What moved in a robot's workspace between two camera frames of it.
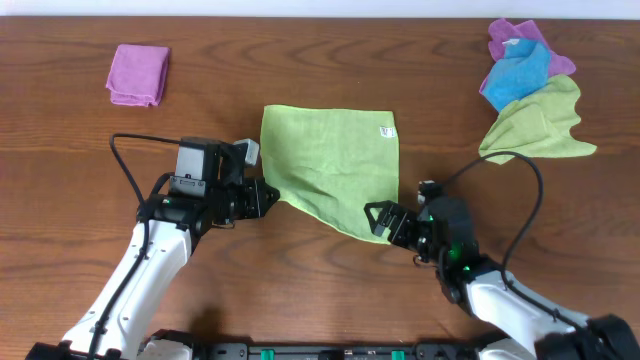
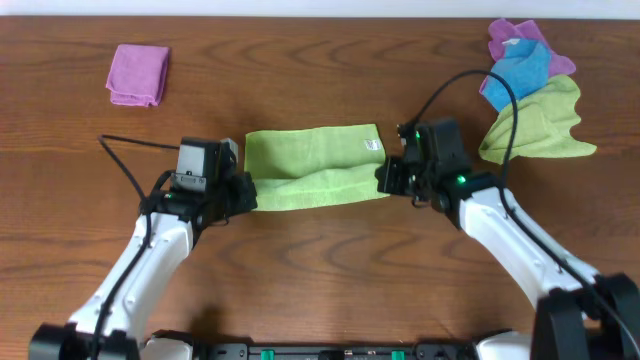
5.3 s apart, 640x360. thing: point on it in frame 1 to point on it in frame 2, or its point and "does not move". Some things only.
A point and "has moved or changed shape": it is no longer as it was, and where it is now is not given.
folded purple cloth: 137,75 does not move
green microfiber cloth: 332,161 has moved or changed shape
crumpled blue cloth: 524,69 does not move
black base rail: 280,351 does not move
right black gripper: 400,227 to 390,176
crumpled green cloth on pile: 538,125 does not move
